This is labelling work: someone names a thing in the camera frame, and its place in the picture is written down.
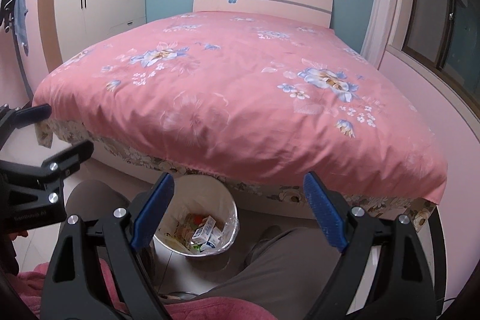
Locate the pale pink headboard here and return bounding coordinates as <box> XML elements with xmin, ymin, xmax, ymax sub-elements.
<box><xmin>193</xmin><ymin>0</ymin><xmax>334</xmax><ymax>28</ymax></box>

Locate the white trash bin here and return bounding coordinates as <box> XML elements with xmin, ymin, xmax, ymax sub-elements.
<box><xmin>154</xmin><ymin>175</ymin><xmax>239</xmax><ymax>258</ymax></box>

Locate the black hanging garment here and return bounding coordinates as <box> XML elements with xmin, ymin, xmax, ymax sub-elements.
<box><xmin>0</xmin><ymin>0</ymin><xmax>16</xmax><ymax>32</ymax></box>

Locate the window frame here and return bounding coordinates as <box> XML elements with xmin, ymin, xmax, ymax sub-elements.
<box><xmin>403</xmin><ymin>0</ymin><xmax>479</xmax><ymax>104</ymax></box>

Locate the pink floral bed cover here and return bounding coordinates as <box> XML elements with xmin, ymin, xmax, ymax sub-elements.
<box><xmin>34</xmin><ymin>12</ymin><xmax>448</xmax><ymax>203</ymax></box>

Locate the white milk carton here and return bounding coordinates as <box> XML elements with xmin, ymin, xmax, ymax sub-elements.
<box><xmin>190</xmin><ymin>216</ymin><xmax>223</xmax><ymax>252</ymax></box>

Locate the grey trousered leg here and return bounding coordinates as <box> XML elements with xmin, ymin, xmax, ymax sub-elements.
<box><xmin>63</xmin><ymin>178</ymin><xmax>344</xmax><ymax>320</ymax></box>

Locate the pink fuzzy garment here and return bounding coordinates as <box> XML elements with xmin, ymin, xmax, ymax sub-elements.
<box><xmin>1</xmin><ymin>253</ymin><xmax>275</xmax><ymax>319</ymax></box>

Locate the blue hanging garment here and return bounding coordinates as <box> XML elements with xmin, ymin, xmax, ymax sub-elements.
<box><xmin>13</xmin><ymin>0</ymin><xmax>29</xmax><ymax>55</ymax></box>

